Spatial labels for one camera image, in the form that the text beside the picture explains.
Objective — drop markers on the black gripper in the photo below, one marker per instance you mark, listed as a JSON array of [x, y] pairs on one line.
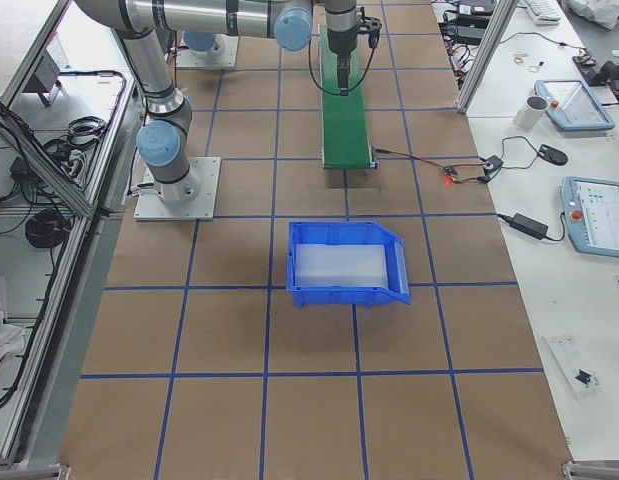
[[342, 46]]

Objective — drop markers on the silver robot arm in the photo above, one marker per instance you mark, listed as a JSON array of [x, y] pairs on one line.
[[202, 42], [161, 143]]

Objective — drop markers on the green conveyor belt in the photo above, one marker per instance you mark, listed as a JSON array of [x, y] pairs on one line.
[[345, 141]]

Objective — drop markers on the small black controller box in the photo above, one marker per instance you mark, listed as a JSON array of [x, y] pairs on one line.
[[491, 167]]

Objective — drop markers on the white mug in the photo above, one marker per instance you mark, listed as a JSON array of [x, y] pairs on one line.
[[531, 112]]

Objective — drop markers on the blue plastic bin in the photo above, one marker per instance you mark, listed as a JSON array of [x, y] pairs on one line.
[[350, 262]]

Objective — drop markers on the upper teach pendant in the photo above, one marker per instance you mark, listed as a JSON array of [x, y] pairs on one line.
[[573, 106]]

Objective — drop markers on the teach pendant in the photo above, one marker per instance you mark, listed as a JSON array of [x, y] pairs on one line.
[[573, 106], [591, 208]]

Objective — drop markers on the black computer mouse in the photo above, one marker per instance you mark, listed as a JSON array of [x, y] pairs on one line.
[[552, 155]]

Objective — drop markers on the black power adapter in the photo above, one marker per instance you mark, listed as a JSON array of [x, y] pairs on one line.
[[529, 226]]

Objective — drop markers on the lower teach pendant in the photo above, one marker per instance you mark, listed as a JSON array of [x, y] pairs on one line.
[[591, 208]]

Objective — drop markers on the clear plastic bag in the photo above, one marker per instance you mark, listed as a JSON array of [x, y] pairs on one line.
[[571, 375]]

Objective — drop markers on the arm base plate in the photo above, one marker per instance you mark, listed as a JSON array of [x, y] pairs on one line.
[[225, 60], [192, 198]]

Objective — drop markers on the aluminium frame post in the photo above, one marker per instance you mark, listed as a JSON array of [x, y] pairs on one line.
[[489, 44]]

